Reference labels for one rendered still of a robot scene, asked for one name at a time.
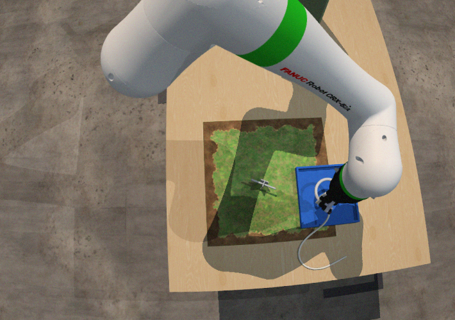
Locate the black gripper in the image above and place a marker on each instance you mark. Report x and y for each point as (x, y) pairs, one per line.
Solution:
(328, 199)

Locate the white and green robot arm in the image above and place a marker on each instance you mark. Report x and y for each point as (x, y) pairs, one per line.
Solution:
(149, 48)

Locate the white ring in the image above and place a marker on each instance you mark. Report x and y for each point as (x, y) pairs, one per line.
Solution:
(317, 185)

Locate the blue tray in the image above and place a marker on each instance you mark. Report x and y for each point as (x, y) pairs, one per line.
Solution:
(312, 214)

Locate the green grass patch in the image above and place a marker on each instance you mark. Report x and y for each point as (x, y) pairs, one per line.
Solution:
(238, 211)

